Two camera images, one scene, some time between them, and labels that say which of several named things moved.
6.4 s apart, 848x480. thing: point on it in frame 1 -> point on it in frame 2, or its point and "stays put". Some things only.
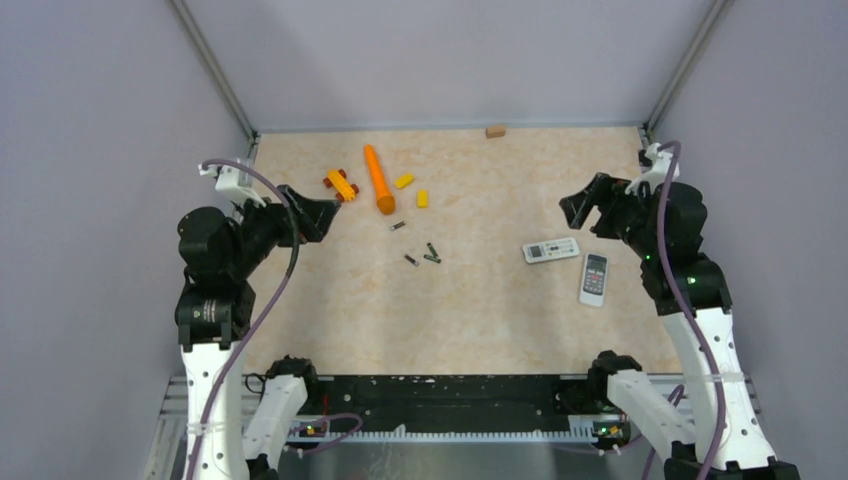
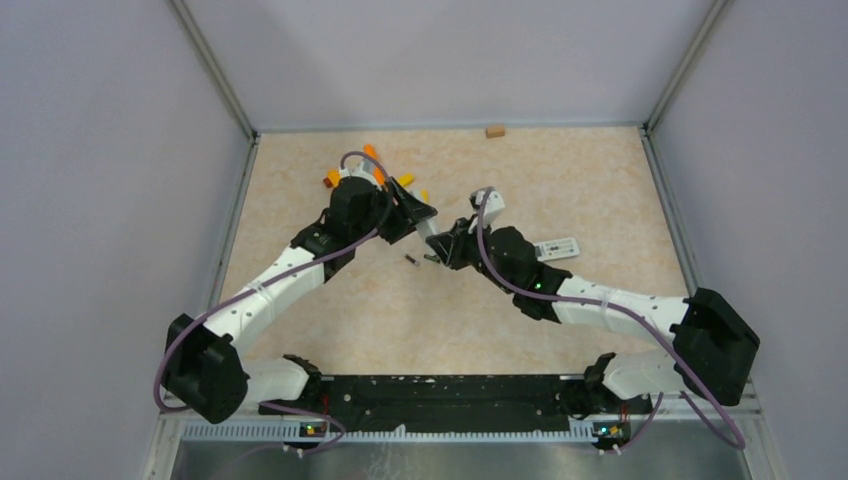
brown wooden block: (495, 131) stays put
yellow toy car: (344, 190) stays put
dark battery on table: (411, 260) stays put
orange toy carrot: (385, 200) stays put
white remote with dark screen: (593, 286) -> (427, 228)
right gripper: (578, 206) -> (453, 245)
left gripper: (316, 215) -> (406, 214)
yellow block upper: (404, 180) stays put
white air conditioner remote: (551, 249) stays put
